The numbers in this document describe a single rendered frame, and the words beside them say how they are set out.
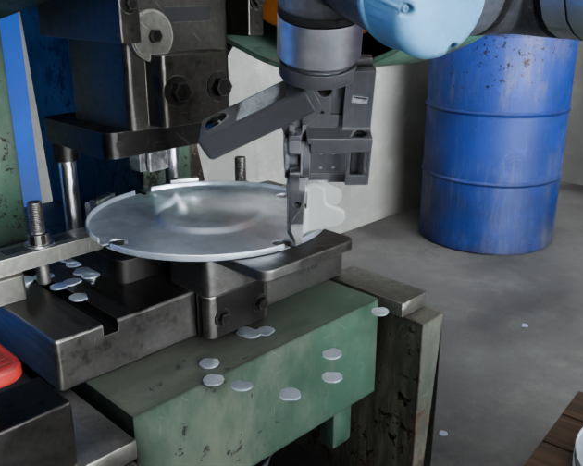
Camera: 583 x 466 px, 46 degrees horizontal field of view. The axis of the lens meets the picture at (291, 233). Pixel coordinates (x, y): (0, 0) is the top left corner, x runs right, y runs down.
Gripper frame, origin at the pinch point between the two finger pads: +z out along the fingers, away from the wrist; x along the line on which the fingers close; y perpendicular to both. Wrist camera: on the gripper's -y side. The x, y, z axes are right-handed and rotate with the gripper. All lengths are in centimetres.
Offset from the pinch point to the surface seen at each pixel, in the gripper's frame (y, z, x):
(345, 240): 6.1, 1.8, 0.8
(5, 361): -24.0, -3.1, -20.3
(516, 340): 76, 114, 88
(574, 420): 49, 51, 12
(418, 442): 19.0, 38.9, 0.1
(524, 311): 86, 120, 107
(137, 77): -16.9, -11.8, 13.4
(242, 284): -5.6, 10.4, 3.2
